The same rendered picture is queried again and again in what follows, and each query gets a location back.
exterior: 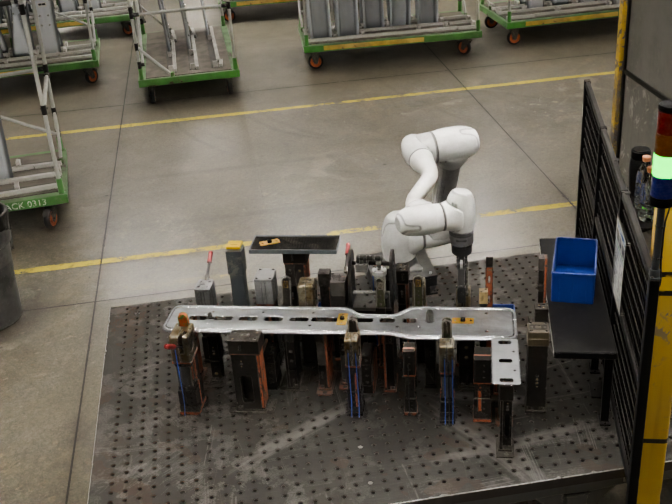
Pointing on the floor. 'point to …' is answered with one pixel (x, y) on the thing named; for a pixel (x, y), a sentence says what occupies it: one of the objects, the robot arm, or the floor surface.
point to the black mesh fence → (629, 348)
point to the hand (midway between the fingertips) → (461, 291)
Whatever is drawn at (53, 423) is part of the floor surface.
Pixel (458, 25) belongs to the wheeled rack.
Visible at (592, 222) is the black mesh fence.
